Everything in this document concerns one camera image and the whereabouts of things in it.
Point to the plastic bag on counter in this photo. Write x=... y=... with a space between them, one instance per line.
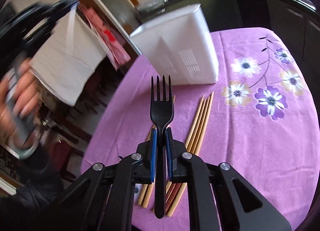
x=150 y=5

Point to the white plastic utensil holder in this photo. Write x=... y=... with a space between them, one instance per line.
x=178 y=44

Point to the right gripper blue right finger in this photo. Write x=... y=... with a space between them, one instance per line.
x=171 y=154

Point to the black plastic fork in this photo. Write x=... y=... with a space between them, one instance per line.
x=161 y=114

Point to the person's left hand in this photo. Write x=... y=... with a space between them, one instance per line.
x=27 y=99

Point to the white hanging cloth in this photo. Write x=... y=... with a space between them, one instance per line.
x=68 y=58

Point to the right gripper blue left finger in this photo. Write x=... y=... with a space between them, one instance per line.
x=153 y=153

